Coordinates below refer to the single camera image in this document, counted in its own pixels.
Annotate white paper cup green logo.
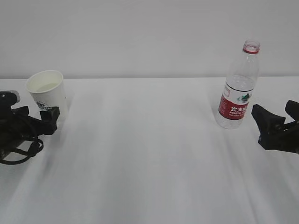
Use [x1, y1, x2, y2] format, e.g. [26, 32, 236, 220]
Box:
[26, 70, 68, 121]

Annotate clear plastic water bottle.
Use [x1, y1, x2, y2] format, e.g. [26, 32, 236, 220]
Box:
[215, 40, 260, 129]

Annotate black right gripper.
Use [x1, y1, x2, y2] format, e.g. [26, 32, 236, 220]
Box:
[251, 100, 299, 154]

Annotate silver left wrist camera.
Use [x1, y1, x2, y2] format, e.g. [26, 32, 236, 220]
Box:
[0, 90, 20, 109]

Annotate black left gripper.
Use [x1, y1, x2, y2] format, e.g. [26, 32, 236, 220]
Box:
[0, 106, 60, 152]

